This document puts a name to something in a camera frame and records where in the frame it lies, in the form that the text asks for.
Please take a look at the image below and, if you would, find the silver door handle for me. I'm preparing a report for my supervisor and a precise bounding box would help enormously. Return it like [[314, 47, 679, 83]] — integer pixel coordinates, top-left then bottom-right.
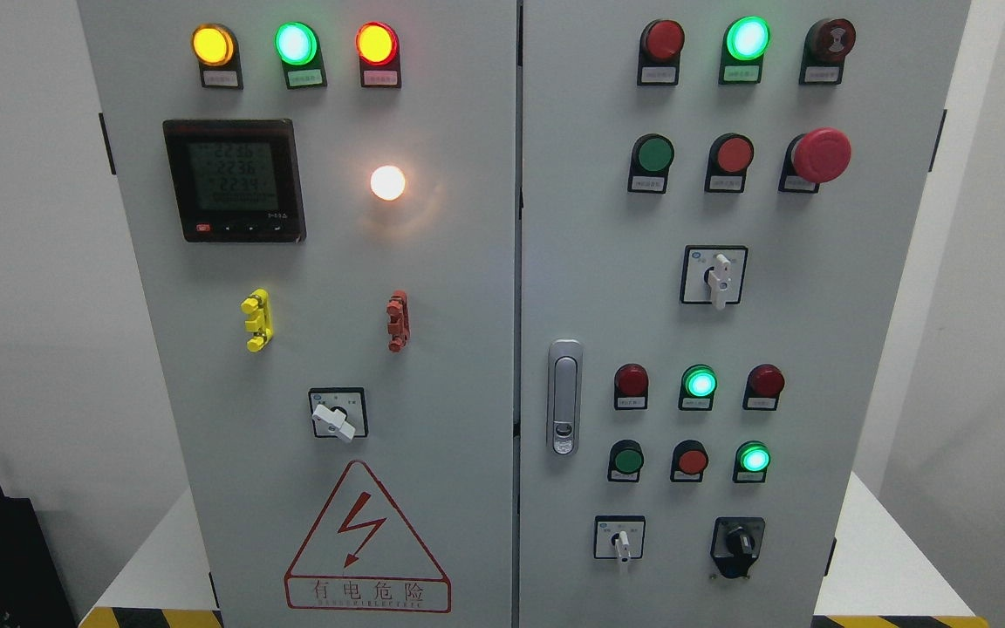
[[546, 338, 583, 454]]

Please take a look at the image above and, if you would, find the grey cabinet door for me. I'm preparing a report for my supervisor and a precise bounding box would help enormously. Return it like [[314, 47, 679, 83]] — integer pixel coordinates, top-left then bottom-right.
[[518, 1, 969, 627], [79, 1, 519, 627]]

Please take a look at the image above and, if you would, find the red terminal clip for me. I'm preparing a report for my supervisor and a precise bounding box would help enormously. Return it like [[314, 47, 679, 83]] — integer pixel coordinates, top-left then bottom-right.
[[386, 290, 411, 353]]

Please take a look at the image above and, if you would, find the white glowing indicator lamp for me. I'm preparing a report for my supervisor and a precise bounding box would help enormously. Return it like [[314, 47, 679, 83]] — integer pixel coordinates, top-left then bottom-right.
[[370, 166, 407, 201]]

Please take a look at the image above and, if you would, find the green push button lower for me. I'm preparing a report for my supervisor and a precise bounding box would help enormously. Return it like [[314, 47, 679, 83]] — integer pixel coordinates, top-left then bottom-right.
[[606, 439, 645, 482]]

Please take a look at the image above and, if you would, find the green push button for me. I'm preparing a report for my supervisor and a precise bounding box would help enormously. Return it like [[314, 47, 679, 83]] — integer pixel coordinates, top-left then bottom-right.
[[627, 133, 674, 194], [606, 439, 645, 482]]

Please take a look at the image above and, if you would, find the green lit indicator middle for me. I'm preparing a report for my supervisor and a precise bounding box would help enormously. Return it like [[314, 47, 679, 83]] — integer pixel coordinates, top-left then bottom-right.
[[678, 363, 718, 411]]

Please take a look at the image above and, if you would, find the green lit indicator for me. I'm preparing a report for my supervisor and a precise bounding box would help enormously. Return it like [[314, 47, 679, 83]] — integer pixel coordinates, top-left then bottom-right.
[[678, 363, 718, 411], [718, 16, 771, 85]]

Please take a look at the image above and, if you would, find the green push button upper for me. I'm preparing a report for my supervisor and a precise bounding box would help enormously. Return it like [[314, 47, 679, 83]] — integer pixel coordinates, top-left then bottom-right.
[[627, 133, 674, 194]]

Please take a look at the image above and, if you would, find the red push button lower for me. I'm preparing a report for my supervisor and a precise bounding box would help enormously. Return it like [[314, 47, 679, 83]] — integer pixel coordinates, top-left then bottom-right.
[[669, 439, 709, 482]]

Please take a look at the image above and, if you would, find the red push button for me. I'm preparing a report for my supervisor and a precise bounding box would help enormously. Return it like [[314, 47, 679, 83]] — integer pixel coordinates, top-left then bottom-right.
[[704, 133, 755, 194], [669, 439, 709, 482]]

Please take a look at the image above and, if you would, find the yellow terminal clip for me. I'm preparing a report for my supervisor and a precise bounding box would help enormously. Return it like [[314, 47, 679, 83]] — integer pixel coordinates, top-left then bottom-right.
[[240, 289, 274, 353]]

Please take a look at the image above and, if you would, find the dark red indicator middle right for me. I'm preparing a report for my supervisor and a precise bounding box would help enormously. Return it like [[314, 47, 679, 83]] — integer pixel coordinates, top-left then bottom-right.
[[742, 363, 786, 411]]

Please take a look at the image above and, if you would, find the red push button upper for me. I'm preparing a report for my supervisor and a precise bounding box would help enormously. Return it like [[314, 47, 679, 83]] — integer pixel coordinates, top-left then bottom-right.
[[704, 133, 755, 194]]

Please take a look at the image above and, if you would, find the red electric hazard warning sticker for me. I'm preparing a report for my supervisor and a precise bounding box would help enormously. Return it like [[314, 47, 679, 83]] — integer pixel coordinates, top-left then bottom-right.
[[284, 460, 452, 613]]

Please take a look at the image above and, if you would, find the green lit button lower right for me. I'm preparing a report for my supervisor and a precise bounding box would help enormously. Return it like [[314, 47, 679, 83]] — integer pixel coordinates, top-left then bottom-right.
[[731, 440, 771, 484]]

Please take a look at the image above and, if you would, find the black digital power meter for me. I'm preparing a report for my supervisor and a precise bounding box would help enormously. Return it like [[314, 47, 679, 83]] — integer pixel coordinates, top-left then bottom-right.
[[163, 119, 306, 242]]

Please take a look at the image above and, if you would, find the red lit indicator light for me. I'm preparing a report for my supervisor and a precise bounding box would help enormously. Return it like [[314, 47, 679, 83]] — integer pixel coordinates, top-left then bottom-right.
[[355, 21, 402, 88]]

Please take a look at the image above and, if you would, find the dark red indicator top right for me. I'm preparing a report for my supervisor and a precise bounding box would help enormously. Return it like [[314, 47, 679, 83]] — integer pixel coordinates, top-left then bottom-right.
[[637, 19, 685, 86]]

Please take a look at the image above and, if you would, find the green indicator light top left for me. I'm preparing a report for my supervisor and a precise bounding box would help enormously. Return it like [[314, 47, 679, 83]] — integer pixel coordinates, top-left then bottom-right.
[[275, 21, 327, 89]]

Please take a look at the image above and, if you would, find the red emergency stop mushroom button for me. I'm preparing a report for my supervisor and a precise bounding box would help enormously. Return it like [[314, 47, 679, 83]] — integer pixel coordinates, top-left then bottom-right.
[[778, 126, 852, 194]]

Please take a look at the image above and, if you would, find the green lit indicator top right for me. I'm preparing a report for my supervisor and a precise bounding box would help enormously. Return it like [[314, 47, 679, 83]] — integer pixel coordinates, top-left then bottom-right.
[[718, 16, 771, 85]]

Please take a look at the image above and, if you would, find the yellow indicator light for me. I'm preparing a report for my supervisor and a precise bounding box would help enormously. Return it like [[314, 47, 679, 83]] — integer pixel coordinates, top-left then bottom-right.
[[191, 23, 243, 89]]

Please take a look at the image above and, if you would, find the dark red buzzer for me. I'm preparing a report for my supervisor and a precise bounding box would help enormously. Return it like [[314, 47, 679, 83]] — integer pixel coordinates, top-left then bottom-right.
[[799, 17, 857, 85]]

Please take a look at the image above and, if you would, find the black box with antenna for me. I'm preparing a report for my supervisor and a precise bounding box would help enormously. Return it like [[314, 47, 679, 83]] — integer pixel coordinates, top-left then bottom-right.
[[0, 484, 77, 627]]

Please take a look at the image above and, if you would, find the left door white rotary switch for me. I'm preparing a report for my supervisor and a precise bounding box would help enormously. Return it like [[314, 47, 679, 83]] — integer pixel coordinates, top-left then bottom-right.
[[308, 388, 368, 442]]

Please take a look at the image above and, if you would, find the upper white rotary switch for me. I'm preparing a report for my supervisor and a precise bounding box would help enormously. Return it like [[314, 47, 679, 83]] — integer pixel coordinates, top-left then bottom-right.
[[680, 245, 749, 311]]

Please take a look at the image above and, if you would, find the lower white rotary switch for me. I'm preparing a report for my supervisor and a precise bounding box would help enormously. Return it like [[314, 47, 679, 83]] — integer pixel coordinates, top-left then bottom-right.
[[591, 515, 646, 575]]

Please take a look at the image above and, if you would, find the black rotary knob switch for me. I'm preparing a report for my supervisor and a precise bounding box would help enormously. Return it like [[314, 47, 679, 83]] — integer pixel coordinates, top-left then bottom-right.
[[710, 516, 766, 579]]

